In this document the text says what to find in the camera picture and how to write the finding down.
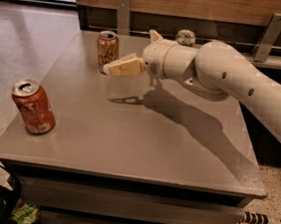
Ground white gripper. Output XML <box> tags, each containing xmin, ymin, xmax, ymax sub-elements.
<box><xmin>103</xmin><ymin>29</ymin><xmax>177</xmax><ymax>80</ymax></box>

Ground orange LaCroix can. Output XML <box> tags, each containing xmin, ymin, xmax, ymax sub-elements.
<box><xmin>97</xmin><ymin>30</ymin><xmax>119</xmax><ymax>73</ymax></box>

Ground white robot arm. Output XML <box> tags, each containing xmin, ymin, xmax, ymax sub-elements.
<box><xmin>103</xmin><ymin>30</ymin><xmax>281</xmax><ymax>143</ymax></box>

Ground white green soda can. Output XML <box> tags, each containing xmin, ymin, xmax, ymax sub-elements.
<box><xmin>175</xmin><ymin>29</ymin><xmax>195</xmax><ymax>46</ymax></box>

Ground red soda can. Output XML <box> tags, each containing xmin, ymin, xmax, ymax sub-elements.
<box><xmin>12</xmin><ymin>79</ymin><xmax>56</xmax><ymax>134</ymax></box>

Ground grey drawer cabinet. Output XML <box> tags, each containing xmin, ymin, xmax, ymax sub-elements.
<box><xmin>0</xmin><ymin>32</ymin><xmax>266</xmax><ymax>224</ymax></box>

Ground green snack bag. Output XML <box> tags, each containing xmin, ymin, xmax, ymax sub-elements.
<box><xmin>10</xmin><ymin>203</ymin><xmax>38</xmax><ymax>224</ymax></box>

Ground left metal bracket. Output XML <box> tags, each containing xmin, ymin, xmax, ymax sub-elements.
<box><xmin>117</xmin><ymin>0</ymin><xmax>132</xmax><ymax>36</ymax></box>

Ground metal bracket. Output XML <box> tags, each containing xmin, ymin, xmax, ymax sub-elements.
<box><xmin>117</xmin><ymin>0</ymin><xmax>132</xmax><ymax>36</ymax></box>
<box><xmin>252</xmin><ymin>13</ymin><xmax>281</xmax><ymax>63</ymax></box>

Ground right metal bracket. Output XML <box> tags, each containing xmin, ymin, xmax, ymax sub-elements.
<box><xmin>252</xmin><ymin>13</ymin><xmax>281</xmax><ymax>63</ymax></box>

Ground black white striped handle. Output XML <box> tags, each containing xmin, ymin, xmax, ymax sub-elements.
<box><xmin>242</xmin><ymin>211</ymin><xmax>281</xmax><ymax>224</ymax></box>

